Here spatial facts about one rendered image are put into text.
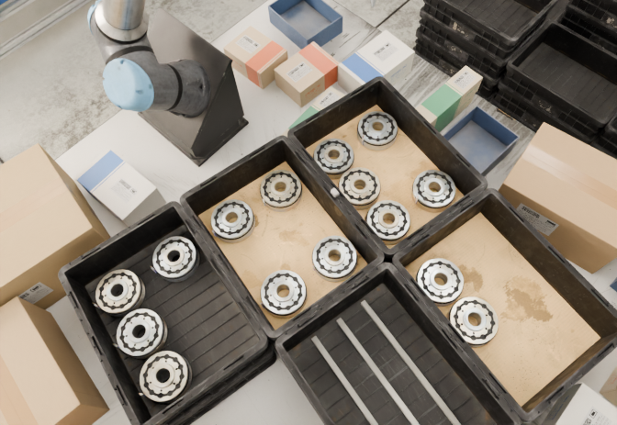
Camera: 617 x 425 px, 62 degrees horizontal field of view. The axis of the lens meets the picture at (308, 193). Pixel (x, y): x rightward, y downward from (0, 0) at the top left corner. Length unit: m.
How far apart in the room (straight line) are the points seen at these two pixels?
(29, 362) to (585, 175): 1.33
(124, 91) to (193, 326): 0.55
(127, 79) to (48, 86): 1.66
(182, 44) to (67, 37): 1.67
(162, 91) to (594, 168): 1.06
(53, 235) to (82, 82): 1.60
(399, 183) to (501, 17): 1.07
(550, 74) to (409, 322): 1.32
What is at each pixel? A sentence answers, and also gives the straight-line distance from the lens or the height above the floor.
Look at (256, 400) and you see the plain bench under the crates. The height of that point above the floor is 0.70.
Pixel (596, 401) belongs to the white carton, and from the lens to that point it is 1.32.
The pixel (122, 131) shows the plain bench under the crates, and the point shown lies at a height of 0.70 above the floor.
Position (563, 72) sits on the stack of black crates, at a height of 0.38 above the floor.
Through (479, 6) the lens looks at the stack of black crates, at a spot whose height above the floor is 0.49.
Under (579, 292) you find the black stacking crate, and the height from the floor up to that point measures 0.90.
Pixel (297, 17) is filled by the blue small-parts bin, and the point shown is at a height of 0.70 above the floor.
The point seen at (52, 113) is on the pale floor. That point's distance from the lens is 2.78.
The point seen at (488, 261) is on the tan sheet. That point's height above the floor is 0.83.
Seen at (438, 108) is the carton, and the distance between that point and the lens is 1.46.
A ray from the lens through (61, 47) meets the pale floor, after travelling 3.04.
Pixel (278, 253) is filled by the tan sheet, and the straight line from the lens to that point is 1.23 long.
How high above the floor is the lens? 1.98
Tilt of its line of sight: 63 degrees down
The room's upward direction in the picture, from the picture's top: 5 degrees counter-clockwise
